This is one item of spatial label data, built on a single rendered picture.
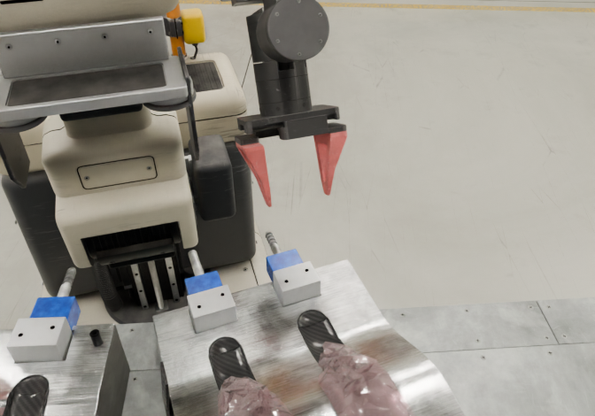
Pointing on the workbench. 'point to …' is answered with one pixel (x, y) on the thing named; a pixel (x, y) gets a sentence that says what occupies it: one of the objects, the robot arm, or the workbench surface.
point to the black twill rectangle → (165, 389)
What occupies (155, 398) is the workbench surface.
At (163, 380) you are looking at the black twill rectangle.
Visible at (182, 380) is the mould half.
